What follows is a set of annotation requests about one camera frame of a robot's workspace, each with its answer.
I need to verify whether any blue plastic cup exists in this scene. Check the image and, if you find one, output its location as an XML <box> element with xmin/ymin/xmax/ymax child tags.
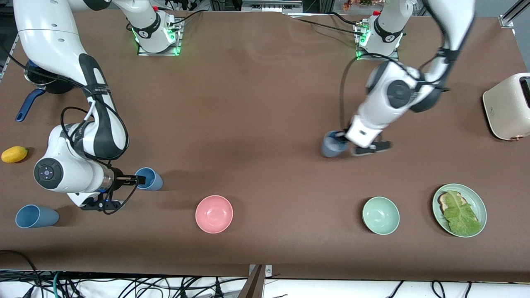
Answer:
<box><xmin>135</xmin><ymin>167</ymin><xmax>164</xmax><ymax>191</ymax></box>
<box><xmin>322</xmin><ymin>130</ymin><xmax>349</xmax><ymax>159</ymax></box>
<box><xmin>15</xmin><ymin>204</ymin><xmax>60</xmax><ymax>229</ymax></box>

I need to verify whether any pink bowl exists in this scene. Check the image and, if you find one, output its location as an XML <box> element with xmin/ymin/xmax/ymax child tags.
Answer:
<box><xmin>195</xmin><ymin>195</ymin><xmax>234</xmax><ymax>234</ymax></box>

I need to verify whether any green bowl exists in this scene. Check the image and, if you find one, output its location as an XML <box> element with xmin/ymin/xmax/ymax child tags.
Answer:
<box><xmin>362</xmin><ymin>196</ymin><xmax>400</xmax><ymax>236</ymax></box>

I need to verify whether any brown table cover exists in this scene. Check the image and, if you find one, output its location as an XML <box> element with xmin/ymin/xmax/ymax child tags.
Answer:
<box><xmin>0</xmin><ymin>8</ymin><xmax>530</xmax><ymax>278</ymax></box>

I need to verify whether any yellow lemon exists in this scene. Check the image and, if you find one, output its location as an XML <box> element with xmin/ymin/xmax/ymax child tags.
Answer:
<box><xmin>1</xmin><ymin>146</ymin><xmax>29</xmax><ymax>163</ymax></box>

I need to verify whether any toast slice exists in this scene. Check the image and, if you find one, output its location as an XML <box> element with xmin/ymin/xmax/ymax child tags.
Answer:
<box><xmin>438</xmin><ymin>191</ymin><xmax>468</xmax><ymax>215</ymax></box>

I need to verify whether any glass lid with blue knob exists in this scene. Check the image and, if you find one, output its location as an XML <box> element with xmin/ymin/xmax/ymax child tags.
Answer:
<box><xmin>24</xmin><ymin>60</ymin><xmax>50</xmax><ymax>85</ymax></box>

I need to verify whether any green lettuce leaf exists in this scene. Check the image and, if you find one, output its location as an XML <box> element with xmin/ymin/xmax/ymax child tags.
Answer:
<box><xmin>442</xmin><ymin>190</ymin><xmax>483</xmax><ymax>236</ymax></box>

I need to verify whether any green plate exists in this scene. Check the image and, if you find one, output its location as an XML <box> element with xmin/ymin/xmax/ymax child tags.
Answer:
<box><xmin>432</xmin><ymin>183</ymin><xmax>487</xmax><ymax>238</ymax></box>

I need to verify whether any brown wooden beam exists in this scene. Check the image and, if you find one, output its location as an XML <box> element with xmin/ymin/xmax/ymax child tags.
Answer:
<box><xmin>237</xmin><ymin>265</ymin><xmax>265</xmax><ymax>298</ymax></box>

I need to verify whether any cream toaster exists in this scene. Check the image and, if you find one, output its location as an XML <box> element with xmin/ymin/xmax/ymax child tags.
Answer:
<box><xmin>482</xmin><ymin>72</ymin><xmax>530</xmax><ymax>141</ymax></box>

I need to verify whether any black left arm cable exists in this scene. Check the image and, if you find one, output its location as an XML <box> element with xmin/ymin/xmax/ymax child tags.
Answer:
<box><xmin>340</xmin><ymin>48</ymin><xmax>454</xmax><ymax>133</ymax></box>

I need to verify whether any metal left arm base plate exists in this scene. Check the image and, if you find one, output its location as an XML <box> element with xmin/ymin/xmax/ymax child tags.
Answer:
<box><xmin>355</xmin><ymin>21</ymin><xmax>400</xmax><ymax>62</ymax></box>

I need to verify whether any black base power cable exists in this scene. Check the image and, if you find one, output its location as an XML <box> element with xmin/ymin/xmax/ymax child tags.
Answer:
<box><xmin>286</xmin><ymin>12</ymin><xmax>361</xmax><ymax>36</ymax></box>
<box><xmin>168</xmin><ymin>9</ymin><xmax>204</xmax><ymax>26</ymax></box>

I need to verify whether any black pot with blue handle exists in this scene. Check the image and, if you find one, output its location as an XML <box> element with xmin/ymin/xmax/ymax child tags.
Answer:
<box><xmin>15</xmin><ymin>60</ymin><xmax>79</xmax><ymax>123</ymax></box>

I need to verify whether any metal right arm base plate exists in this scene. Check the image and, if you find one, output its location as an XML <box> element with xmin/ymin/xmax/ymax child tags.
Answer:
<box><xmin>137</xmin><ymin>17</ymin><xmax>183</xmax><ymax>56</ymax></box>

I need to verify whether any small metal bracket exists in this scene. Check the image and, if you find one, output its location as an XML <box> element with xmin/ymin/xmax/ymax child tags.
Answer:
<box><xmin>248</xmin><ymin>264</ymin><xmax>273</xmax><ymax>277</ymax></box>

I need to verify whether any aluminium frame bar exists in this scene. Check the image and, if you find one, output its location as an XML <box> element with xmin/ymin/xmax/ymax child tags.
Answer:
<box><xmin>241</xmin><ymin>0</ymin><xmax>304</xmax><ymax>12</ymax></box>

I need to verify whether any aluminium side rail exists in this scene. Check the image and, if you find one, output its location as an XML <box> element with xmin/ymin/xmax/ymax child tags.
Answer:
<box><xmin>0</xmin><ymin>34</ymin><xmax>20</xmax><ymax>80</ymax></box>

